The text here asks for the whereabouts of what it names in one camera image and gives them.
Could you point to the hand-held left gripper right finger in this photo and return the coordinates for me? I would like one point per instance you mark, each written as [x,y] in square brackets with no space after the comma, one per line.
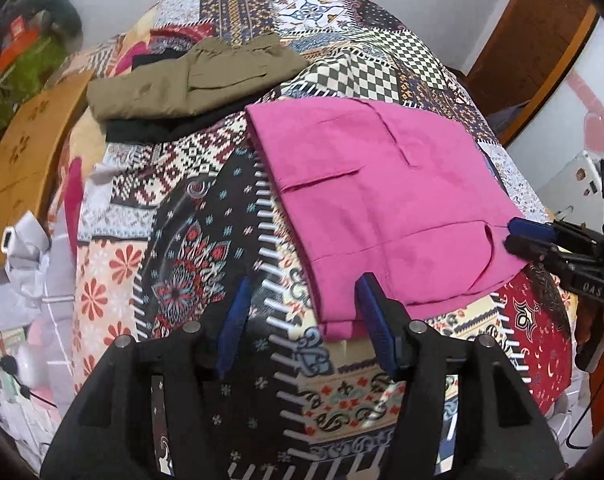
[377,327]

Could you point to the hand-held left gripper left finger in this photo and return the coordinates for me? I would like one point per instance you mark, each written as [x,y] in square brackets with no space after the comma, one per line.
[233,321]

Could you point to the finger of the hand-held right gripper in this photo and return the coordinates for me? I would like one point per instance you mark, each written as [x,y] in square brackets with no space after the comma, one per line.
[528,248]
[531,228]

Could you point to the pink pants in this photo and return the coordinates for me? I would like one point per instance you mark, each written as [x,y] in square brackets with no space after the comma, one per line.
[382,200]

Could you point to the olive green pants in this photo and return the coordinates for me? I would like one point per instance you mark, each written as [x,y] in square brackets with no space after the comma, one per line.
[201,77]

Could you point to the patchwork printed blanket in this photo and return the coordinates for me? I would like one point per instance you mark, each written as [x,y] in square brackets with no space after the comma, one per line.
[221,240]

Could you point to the brown wooden door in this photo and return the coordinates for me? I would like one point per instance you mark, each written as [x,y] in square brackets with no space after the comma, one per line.
[527,35]

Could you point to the black garment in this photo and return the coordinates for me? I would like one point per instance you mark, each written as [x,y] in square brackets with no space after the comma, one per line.
[151,129]

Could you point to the wooden board with flower cutouts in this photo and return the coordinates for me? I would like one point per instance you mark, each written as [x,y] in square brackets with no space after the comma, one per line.
[29,160]

